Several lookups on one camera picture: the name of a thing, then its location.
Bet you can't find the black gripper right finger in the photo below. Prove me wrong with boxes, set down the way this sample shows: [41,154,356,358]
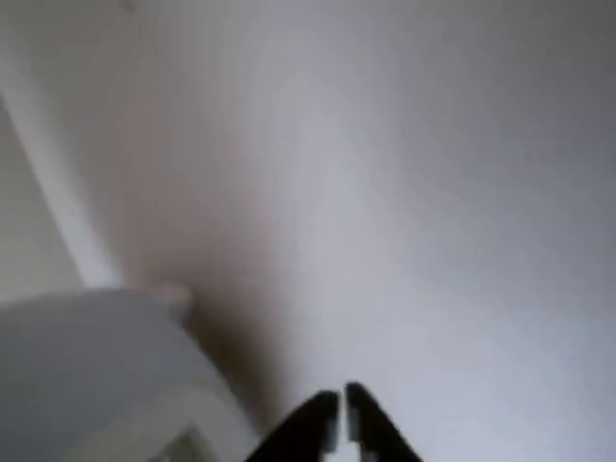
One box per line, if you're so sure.
[344,381,424,462]

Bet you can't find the white rice cooker body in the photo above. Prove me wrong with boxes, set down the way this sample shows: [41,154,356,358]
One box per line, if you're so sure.
[0,283,261,462]

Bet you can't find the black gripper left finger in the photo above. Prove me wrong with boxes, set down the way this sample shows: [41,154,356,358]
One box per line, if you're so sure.
[247,390,342,462]

